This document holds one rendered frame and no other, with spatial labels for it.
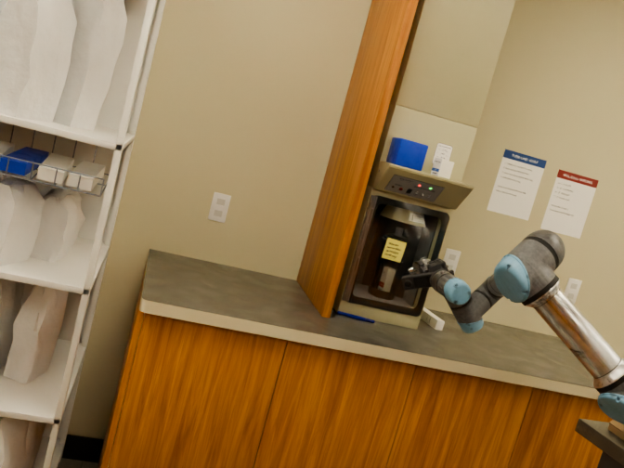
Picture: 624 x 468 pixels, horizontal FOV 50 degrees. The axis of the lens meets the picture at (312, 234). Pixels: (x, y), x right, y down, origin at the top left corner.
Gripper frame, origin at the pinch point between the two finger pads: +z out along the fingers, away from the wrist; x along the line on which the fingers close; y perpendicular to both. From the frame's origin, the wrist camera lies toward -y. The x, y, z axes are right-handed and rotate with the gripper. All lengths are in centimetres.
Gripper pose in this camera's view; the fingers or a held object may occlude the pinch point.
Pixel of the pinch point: (414, 267)
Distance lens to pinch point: 240.9
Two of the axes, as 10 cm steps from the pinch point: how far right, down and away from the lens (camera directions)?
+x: -2.9, -9.2, -2.5
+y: 9.4, -3.3, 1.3
